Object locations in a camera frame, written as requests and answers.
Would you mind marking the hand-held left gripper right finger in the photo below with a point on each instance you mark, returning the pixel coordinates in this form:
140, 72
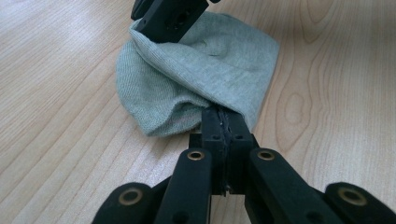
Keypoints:
238, 133

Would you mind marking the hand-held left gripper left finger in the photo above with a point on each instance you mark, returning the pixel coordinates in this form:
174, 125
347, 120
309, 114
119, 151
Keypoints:
213, 130

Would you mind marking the grey-green sock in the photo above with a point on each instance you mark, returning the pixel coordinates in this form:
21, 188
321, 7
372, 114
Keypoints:
218, 68

